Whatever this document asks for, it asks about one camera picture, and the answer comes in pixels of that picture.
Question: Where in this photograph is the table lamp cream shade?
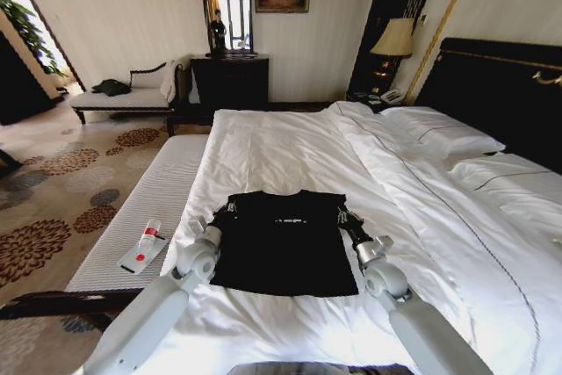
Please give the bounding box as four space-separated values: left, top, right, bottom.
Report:
368 18 415 87

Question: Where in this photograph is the white duvet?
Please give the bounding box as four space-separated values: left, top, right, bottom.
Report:
151 100 562 375

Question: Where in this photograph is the black headboard gold trim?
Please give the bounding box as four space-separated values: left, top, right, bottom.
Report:
414 36 562 175

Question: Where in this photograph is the gold wall trim strip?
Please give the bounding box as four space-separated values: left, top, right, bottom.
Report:
402 0 480 105

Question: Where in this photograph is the black t-shirt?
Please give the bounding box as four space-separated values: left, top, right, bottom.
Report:
209 189 360 299

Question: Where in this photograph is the dark nightstand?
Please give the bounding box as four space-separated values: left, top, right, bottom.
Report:
345 87 399 113

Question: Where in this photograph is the white towel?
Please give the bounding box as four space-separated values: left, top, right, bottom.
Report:
159 60 184 103

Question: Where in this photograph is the dark cabinet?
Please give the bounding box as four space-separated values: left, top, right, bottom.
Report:
0 31 61 126

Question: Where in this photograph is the dark wooden dresser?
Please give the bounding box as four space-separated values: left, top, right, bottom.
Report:
190 54 270 113

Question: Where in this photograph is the gold headboard ornament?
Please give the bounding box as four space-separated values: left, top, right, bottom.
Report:
532 69 562 87

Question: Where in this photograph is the white chaise longue dark frame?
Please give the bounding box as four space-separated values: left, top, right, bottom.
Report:
70 60 186 125

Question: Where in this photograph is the white telephone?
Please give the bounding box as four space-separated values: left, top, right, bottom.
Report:
378 89 405 106

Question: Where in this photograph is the dark framed wall mirror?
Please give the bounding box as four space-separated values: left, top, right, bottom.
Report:
193 0 256 58

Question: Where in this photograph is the dark clothing bundle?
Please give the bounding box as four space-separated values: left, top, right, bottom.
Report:
90 78 133 97

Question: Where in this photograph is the green potted plant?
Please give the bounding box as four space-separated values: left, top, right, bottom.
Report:
0 0 68 78

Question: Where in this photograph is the clear sheet with red dot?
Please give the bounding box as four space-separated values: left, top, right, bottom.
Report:
117 234 170 276

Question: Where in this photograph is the dark wooden chair frame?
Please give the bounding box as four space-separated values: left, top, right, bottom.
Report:
0 288 147 333

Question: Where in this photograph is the person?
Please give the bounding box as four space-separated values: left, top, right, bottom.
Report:
209 9 227 54

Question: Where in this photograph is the white pillow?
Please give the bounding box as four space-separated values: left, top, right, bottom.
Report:
378 105 507 162
446 153 562 222

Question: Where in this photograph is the clear water bottle red label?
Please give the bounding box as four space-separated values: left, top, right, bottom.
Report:
139 218 163 249

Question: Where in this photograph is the white striped bed bench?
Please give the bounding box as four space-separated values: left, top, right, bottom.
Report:
64 134 211 293

